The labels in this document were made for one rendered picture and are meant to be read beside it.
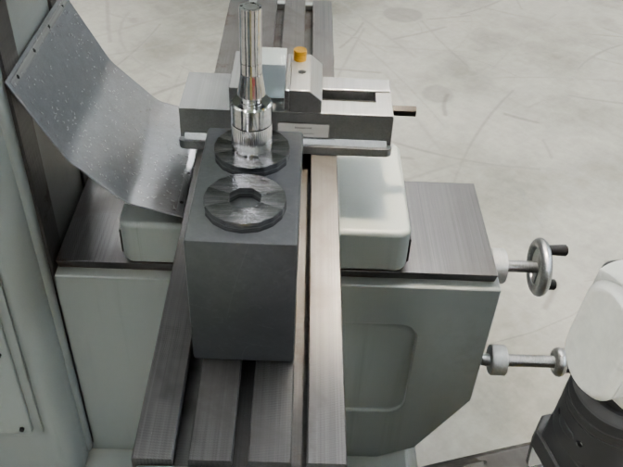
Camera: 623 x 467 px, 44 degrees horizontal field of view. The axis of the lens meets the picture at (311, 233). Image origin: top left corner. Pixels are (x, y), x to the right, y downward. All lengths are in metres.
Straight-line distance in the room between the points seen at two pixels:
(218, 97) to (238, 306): 0.50
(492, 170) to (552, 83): 0.79
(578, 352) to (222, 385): 0.43
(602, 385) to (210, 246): 0.40
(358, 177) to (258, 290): 0.60
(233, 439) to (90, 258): 0.62
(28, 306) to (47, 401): 0.25
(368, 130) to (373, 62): 2.36
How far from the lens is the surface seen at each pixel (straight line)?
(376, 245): 1.30
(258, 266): 0.81
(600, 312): 0.61
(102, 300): 1.42
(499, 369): 1.52
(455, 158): 3.00
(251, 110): 0.86
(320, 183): 1.19
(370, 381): 1.55
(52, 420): 1.62
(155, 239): 1.31
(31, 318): 1.42
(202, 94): 1.29
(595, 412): 0.69
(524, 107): 3.42
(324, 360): 0.93
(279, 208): 0.82
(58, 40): 1.36
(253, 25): 0.82
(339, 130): 1.25
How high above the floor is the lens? 1.65
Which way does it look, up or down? 40 degrees down
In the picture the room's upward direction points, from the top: 3 degrees clockwise
